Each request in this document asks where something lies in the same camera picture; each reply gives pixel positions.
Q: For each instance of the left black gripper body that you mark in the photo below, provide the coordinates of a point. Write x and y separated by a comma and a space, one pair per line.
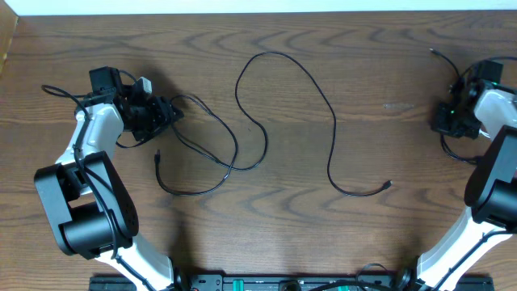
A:
150, 116

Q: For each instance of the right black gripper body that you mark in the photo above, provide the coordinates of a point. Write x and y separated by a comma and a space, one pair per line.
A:
455, 121

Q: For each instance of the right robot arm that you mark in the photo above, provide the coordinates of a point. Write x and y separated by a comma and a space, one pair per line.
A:
480, 105

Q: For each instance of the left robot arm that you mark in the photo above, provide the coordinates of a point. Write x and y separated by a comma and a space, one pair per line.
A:
87, 205

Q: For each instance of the cardboard box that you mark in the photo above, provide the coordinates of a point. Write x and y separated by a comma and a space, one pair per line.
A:
9, 21

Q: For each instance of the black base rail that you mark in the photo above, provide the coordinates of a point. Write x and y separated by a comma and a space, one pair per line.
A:
271, 283

